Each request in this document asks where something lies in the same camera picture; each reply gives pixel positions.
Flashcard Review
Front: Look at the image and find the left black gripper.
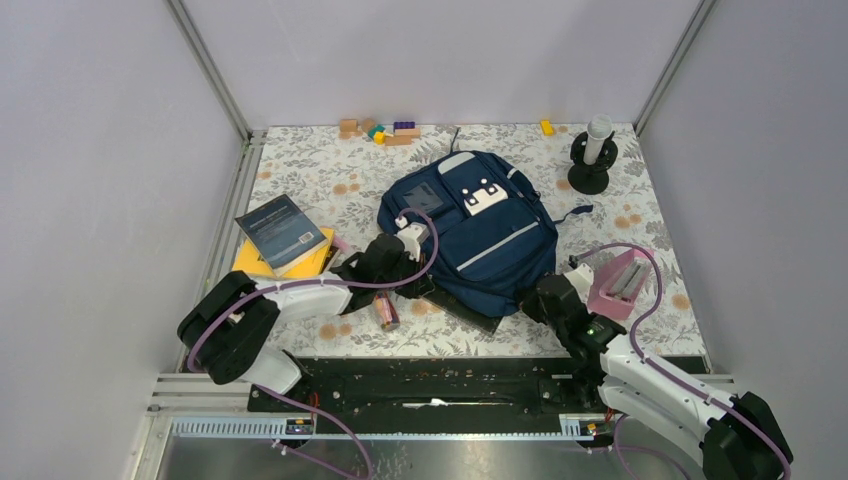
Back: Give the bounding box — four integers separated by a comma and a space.
376, 248, 434, 300

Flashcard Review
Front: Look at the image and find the black notebook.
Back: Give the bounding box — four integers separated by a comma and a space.
423, 288, 503, 335

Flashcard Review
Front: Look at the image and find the navy blue student backpack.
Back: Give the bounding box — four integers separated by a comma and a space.
377, 151, 559, 317

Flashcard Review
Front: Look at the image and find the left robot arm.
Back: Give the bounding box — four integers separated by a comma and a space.
177, 234, 428, 411

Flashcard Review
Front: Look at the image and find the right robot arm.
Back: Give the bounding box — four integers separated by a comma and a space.
518, 271, 793, 479

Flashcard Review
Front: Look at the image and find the pink topped pen tube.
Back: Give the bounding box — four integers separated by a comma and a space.
373, 292, 400, 332

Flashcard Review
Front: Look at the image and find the pink pencil case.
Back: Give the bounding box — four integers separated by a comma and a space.
588, 249, 653, 322

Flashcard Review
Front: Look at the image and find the dark blue book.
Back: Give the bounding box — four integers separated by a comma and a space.
235, 194, 331, 278

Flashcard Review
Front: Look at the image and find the long wooden block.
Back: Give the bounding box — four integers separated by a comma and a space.
383, 128, 421, 146

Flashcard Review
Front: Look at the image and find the yellow book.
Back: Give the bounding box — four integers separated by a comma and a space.
231, 227, 341, 282

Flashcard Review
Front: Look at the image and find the teal toy block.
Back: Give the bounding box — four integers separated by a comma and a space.
367, 124, 385, 138

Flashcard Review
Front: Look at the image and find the black microphone stand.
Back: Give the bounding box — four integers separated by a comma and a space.
567, 131, 618, 195

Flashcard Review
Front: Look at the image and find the purple toy block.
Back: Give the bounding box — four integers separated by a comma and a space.
393, 121, 416, 130

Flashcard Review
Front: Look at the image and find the round wooden block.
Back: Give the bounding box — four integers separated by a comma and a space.
360, 118, 377, 133

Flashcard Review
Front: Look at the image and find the wooden cube block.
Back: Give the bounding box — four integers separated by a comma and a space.
339, 118, 359, 133

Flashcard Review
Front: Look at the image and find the floral table cloth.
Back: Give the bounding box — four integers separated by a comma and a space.
249, 123, 707, 357

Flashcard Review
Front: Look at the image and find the yellow block at back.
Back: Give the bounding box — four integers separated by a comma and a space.
539, 119, 556, 136

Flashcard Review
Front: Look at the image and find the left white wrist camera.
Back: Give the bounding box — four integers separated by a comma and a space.
395, 216, 430, 262

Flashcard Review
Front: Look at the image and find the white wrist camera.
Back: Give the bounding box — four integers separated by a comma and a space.
395, 216, 430, 262
564, 255, 594, 301

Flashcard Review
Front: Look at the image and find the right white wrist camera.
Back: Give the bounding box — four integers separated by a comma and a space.
564, 255, 594, 301

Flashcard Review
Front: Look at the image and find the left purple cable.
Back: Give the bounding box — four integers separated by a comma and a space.
186, 207, 441, 480

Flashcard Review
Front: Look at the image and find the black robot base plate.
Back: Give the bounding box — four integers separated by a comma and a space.
287, 357, 608, 436

